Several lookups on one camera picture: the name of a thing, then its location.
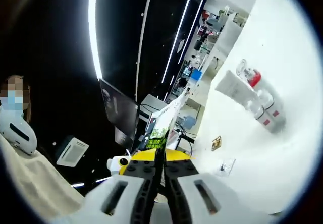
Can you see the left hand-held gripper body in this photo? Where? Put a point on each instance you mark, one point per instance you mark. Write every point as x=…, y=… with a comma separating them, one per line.
x=114, y=163

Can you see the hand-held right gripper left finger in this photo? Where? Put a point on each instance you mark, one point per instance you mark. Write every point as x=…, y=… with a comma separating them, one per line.
x=113, y=196

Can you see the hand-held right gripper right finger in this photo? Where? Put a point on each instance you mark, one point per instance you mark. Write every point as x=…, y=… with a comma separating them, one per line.
x=214, y=196

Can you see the silver green skincare sachet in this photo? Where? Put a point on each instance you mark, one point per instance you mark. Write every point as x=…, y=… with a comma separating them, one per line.
x=164, y=118

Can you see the white skincare tube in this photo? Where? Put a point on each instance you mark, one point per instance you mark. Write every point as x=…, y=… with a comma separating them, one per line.
x=232, y=87

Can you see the red-collared white skincare bottle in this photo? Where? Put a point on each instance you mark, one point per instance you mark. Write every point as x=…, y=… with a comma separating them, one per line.
x=254, y=79

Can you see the small clear plastic packet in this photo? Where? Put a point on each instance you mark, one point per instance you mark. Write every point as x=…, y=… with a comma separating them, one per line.
x=227, y=167

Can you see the ceiling air conditioner unit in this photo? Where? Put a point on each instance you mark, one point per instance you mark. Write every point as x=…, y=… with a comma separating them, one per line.
x=72, y=151

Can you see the small gold foil packet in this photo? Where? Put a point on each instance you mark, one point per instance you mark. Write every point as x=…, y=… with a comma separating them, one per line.
x=216, y=143

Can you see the dark hanging display screen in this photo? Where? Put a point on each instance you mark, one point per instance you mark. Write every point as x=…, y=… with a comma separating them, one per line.
x=118, y=108

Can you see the blue water jug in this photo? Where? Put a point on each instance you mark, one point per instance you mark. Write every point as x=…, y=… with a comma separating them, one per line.
x=189, y=122

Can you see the beige printed shirt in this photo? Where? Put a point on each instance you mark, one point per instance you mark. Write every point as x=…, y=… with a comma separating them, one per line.
x=32, y=181

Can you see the white chest-worn device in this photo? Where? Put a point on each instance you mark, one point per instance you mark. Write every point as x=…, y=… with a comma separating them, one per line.
x=22, y=133

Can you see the person's head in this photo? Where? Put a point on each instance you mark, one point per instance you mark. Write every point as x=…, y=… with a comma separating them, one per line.
x=27, y=105

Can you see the blue box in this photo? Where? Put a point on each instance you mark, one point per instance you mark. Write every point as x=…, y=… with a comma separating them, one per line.
x=195, y=75

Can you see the wide ceiling light strip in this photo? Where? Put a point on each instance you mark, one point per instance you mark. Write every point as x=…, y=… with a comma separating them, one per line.
x=93, y=32

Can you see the thin ceiling light strip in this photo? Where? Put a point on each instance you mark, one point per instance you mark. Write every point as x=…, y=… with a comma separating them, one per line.
x=180, y=34
x=193, y=24

